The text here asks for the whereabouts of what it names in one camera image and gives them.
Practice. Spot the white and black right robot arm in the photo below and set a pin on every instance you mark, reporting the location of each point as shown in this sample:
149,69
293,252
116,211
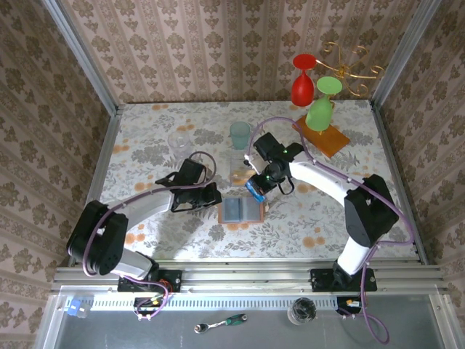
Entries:
319,178

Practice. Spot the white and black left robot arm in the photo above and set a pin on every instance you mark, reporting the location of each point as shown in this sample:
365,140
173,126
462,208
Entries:
145,211

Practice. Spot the clear acrylic box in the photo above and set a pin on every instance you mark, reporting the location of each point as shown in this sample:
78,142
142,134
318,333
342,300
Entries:
238,161

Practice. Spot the frosted teal cup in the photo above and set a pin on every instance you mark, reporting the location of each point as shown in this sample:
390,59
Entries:
239,134

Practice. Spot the floral tablecloth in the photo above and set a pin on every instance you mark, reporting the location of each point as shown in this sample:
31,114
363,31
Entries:
254,247

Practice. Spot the orange wooden rack base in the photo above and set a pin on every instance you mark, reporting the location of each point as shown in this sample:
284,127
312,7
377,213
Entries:
328,143

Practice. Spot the clear drinking glass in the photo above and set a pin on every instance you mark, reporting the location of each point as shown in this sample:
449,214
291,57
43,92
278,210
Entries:
178,141

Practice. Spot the green wine glass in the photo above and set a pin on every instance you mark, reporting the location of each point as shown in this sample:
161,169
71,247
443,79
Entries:
319,116

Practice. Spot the red wine glass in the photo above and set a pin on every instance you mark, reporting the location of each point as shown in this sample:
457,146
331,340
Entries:
302,89

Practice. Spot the black power connector block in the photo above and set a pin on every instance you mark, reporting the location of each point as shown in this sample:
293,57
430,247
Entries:
348,303
147,303

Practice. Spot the clear glass jar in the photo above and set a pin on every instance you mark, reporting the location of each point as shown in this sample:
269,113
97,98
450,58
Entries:
301,310

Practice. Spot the grey metal tray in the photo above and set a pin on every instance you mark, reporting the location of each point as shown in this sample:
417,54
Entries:
254,334

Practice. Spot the blue and clear plastic connector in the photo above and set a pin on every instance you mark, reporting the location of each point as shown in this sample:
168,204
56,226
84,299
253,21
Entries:
74,308

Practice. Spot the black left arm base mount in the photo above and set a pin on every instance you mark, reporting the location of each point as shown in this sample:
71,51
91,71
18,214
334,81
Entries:
172,280

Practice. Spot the aluminium frame rail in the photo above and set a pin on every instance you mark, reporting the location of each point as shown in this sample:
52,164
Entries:
247,278

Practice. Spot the aluminium table side rail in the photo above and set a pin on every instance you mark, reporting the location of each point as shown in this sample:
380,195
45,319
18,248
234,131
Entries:
106,145
392,163

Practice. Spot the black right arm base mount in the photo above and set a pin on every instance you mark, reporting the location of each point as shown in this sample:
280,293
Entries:
370,281

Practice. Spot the aluminium corner post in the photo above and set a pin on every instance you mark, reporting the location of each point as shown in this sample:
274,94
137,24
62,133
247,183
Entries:
402,54
83,54

